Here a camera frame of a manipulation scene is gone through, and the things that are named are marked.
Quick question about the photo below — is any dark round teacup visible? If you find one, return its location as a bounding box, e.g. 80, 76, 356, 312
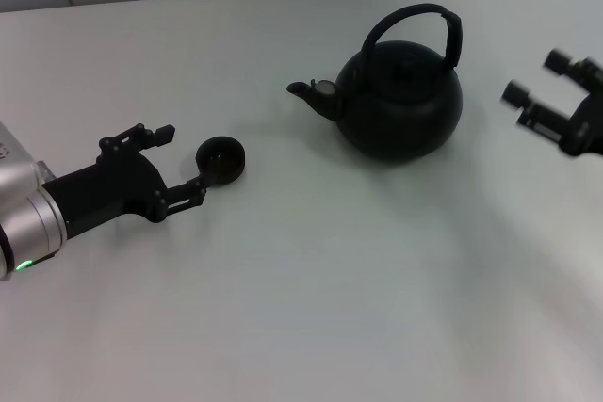
194, 136, 247, 185

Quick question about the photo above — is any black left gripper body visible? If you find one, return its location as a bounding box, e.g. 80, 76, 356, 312
41, 148, 170, 234

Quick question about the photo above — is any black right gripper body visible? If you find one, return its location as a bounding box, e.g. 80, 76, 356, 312
558, 89, 603, 158

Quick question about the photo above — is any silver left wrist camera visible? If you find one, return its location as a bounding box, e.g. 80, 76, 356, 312
0, 121, 42, 201

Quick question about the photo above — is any black teapot with loop handle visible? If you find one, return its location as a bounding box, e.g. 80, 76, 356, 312
285, 3, 465, 168

